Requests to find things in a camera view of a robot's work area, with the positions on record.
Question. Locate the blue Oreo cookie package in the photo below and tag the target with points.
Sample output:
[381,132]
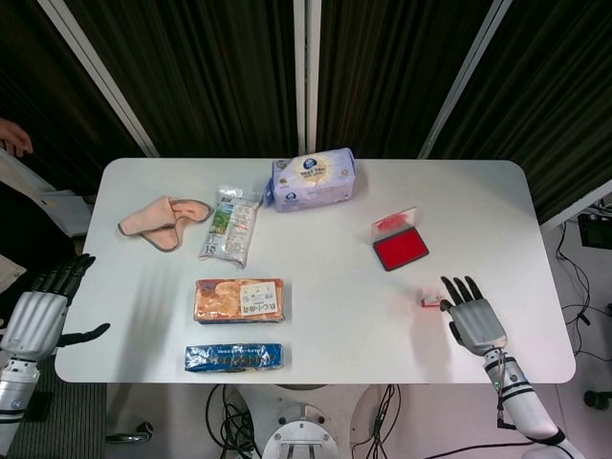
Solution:
[234,357]

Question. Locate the pink cloth grey trim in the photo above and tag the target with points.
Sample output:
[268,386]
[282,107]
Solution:
[162,225]

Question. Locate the black pleated curtain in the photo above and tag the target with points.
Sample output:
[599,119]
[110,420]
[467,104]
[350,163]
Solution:
[43,86]
[550,95]
[392,72]
[205,72]

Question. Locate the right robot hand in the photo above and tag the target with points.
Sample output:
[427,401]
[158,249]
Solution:
[473,320]

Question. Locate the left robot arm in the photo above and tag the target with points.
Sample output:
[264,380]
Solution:
[16,387]

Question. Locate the grey ribbed floor mat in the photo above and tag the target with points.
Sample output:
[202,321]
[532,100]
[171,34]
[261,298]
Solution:
[72,411]

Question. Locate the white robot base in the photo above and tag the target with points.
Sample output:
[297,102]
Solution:
[299,425]

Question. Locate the lavender tissue pack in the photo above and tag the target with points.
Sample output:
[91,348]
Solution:
[311,184]

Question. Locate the white paper sheet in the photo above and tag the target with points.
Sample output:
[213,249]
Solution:
[24,177]

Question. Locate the black phone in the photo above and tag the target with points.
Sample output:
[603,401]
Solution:
[40,406]

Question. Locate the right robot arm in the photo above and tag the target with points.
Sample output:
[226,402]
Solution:
[518,397]

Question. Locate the red ink pad case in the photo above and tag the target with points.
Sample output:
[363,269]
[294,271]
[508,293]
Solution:
[400,248]

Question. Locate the black caster wheel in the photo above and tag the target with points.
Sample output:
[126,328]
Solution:
[597,399]

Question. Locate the bystander bare hand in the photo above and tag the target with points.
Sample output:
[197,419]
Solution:
[16,136]

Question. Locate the chrome chair leg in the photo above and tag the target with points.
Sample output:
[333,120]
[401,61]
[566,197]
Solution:
[131,432]

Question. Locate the white frame post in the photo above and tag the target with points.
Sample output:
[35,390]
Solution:
[464,81]
[100,81]
[578,205]
[306,76]

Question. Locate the small red stamp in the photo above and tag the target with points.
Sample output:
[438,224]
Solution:
[430,299]

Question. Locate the person in black clothing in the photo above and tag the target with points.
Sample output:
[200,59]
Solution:
[28,229]

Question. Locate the orange cookie box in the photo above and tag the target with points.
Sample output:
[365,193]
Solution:
[229,299]

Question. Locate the black electronic box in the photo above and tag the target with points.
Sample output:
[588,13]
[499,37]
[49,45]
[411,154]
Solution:
[595,232]

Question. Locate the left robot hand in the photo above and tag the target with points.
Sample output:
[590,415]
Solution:
[36,320]

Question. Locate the white green snack bag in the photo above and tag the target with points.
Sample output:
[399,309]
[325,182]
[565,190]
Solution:
[229,229]

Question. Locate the grey cardboard box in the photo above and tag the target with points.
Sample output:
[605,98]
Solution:
[69,210]

